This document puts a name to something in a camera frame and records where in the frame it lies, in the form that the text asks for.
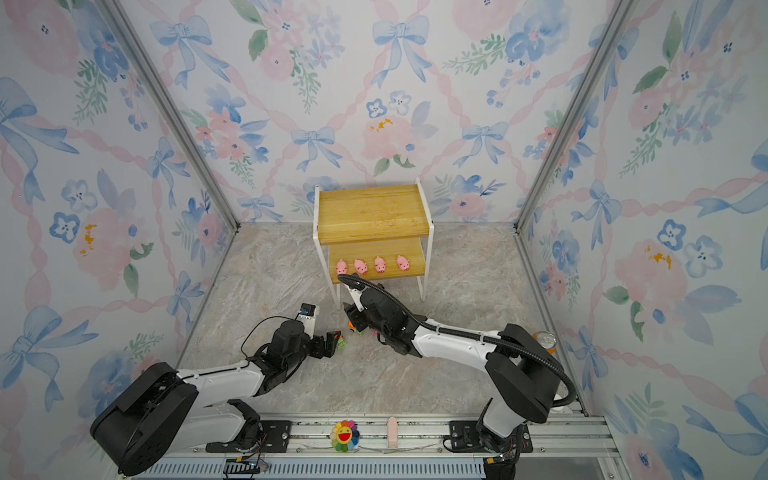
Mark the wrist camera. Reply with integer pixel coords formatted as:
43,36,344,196
297,303,317,337
347,282,368,312

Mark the rainbow smiling flower toy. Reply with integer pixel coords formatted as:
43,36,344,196
330,420,360,453

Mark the pink pig toy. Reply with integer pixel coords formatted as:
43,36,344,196
336,259,349,275
396,255,410,272
374,256,387,274
354,259,369,276

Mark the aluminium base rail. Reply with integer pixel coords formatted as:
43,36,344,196
141,413,629,479

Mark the orange drink can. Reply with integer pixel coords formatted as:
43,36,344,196
533,331,557,354

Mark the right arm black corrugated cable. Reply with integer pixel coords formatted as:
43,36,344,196
337,273,578,409

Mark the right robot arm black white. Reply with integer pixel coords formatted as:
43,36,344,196
344,287,577,454

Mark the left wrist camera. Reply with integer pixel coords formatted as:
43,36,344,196
297,303,317,337

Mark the wooden two-tier shelf white frame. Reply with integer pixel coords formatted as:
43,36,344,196
312,180,435,308

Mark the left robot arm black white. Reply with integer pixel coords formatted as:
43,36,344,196
90,315,342,476

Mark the pink rectangular block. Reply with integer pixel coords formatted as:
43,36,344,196
387,417,399,449

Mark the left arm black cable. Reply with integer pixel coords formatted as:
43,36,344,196
239,315,295,361

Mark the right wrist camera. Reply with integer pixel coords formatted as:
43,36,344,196
347,282,368,312

